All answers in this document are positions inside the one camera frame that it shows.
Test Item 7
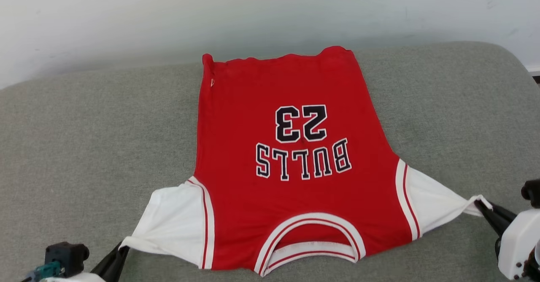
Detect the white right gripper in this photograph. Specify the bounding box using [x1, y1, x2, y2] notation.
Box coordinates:
[475, 200, 540, 280]

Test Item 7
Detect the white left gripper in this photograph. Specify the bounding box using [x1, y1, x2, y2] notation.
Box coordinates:
[40, 243, 130, 282]

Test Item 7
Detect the red Bulls basketball jersey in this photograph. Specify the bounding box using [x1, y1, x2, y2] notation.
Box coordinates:
[119, 45, 493, 277]

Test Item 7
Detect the grey fabric sofa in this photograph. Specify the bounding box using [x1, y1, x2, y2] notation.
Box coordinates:
[0, 41, 540, 282]

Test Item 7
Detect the teal cable connector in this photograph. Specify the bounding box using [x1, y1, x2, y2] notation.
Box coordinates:
[20, 262, 62, 282]

